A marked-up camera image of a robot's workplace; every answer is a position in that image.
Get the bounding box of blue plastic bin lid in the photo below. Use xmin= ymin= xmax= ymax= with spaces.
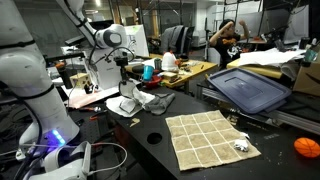
xmin=206 ymin=66 xmax=293 ymax=115

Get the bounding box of white computer box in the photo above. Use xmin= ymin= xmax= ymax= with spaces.
xmin=82 ymin=46 xmax=125 ymax=91

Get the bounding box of teal plastic cup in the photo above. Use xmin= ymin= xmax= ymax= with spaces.
xmin=142 ymin=64 xmax=155 ymax=82

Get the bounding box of grey towel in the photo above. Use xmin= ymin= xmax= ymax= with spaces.
xmin=142 ymin=92 xmax=176 ymax=116

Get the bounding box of crumpled silver foil ball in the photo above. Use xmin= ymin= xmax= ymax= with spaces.
xmin=233 ymin=138 xmax=251 ymax=153

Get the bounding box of plain white towel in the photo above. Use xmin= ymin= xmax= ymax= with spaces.
xmin=105 ymin=90 xmax=156 ymax=118

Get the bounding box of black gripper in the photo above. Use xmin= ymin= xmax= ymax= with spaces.
xmin=113 ymin=54 xmax=131 ymax=83

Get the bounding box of white board panel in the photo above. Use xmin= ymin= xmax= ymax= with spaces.
xmin=124 ymin=23 xmax=150 ymax=58

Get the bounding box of aluminium frame rail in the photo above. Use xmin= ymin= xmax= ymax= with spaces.
xmin=196 ymin=82 xmax=320 ymax=135

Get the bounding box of stack of white papers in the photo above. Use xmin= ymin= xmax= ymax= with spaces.
xmin=237 ymin=47 xmax=307 ymax=67

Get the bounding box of grey jacket on chair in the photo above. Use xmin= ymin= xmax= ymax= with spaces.
xmin=159 ymin=24 xmax=196 ymax=55

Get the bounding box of tan checked towel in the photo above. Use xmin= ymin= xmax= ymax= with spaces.
xmin=164 ymin=109 xmax=262 ymax=172

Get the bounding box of tan tape scrap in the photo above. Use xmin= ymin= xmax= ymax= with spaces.
xmin=129 ymin=117 xmax=141 ymax=128

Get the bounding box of pink flat board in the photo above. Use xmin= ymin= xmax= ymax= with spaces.
xmin=66 ymin=88 xmax=112 ymax=110

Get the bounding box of person in black shirt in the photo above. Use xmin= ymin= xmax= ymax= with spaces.
xmin=208 ymin=18 xmax=251 ymax=68

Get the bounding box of red plastic bowl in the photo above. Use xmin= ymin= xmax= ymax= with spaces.
xmin=143 ymin=74 xmax=164 ymax=90

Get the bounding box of yellow foam slab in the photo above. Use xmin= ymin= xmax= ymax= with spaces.
xmin=226 ymin=58 xmax=285 ymax=80

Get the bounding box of orange toy basketball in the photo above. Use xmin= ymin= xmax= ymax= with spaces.
xmin=293 ymin=136 xmax=320 ymax=158

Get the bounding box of white headset cable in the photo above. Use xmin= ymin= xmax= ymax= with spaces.
xmin=89 ymin=142 xmax=129 ymax=176

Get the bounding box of small dotted cardboard box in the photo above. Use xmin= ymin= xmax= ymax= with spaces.
xmin=69 ymin=72 xmax=91 ymax=90

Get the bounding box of white VR headset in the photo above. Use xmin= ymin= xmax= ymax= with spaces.
xmin=28 ymin=141 xmax=93 ymax=180

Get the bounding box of printed cardboard shipping box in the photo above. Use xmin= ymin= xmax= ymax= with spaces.
xmin=292 ymin=61 xmax=320 ymax=98

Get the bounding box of light wooden table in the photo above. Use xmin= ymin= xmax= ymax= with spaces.
xmin=124 ymin=53 xmax=219 ymax=89

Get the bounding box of white paper scrap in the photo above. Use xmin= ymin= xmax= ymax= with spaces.
xmin=237 ymin=131 xmax=251 ymax=140

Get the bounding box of white towel with dark trim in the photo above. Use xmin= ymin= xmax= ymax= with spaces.
xmin=117 ymin=79 xmax=145 ymax=115

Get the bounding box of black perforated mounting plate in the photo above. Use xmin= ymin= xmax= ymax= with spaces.
xmin=67 ymin=108 xmax=116 ymax=145

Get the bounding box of dark bottle with orange cap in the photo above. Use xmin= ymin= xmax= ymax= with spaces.
xmin=55 ymin=62 xmax=73 ymax=90

